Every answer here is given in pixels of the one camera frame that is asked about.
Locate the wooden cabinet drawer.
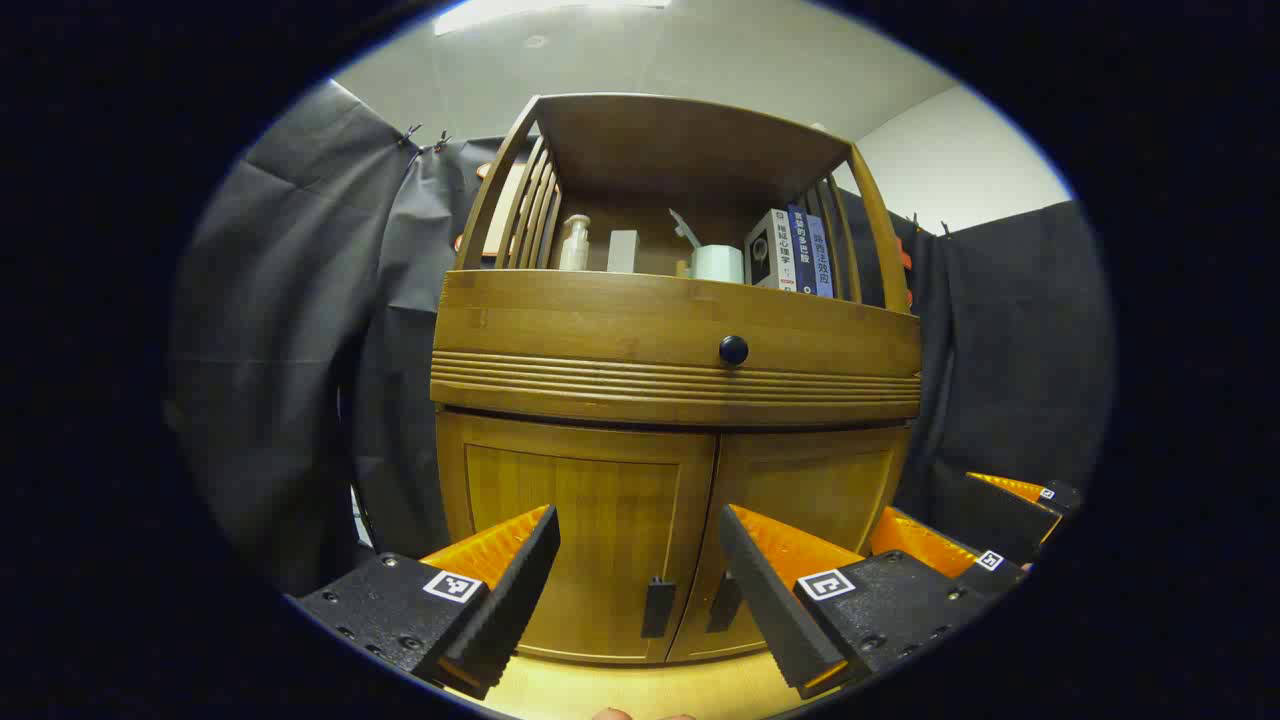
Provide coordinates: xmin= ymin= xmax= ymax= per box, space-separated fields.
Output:
xmin=430 ymin=270 xmax=923 ymax=429

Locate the ceiling light panel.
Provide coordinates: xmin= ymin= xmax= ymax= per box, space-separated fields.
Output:
xmin=433 ymin=0 xmax=671 ymax=37

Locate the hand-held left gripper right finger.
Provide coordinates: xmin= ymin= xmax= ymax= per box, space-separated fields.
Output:
xmin=718 ymin=503 xmax=989 ymax=701

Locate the wooden shoe cabinet door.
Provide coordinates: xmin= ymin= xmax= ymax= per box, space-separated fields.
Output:
xmin=665 ymin=425 xmax=913 ymax=663
xmin=437 ymin=410 xmax=718 ymax=666

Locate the white pump bottle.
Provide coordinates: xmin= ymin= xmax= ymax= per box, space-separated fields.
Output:
xmin=558 ymin=213 xmax=592 ymax=272

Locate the dark blue book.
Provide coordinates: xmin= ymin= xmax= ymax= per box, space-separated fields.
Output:
xmin=787 ymin=204 xmax=816 ymax=295

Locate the black backdrop cloth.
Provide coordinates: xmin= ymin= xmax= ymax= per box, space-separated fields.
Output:
xmin=165 ymin=80 xmax=1116 ymax=601

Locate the white cup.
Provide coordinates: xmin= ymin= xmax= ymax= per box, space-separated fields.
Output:
xmin=690 ymin=244 xmax=746 ymax=285

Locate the wooden double-door shoe cabinet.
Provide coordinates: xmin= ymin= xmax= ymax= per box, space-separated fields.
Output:
xmin=430 ymin=93 xmax=923 ymax=666

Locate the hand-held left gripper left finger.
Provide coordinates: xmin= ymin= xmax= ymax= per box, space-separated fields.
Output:
xmin=288 ymin=503 xmax=563 ymax=701

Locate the light blue book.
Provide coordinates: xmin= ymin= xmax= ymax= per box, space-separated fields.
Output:
xmin=806 ymin=213 xmax=836 ymax=299

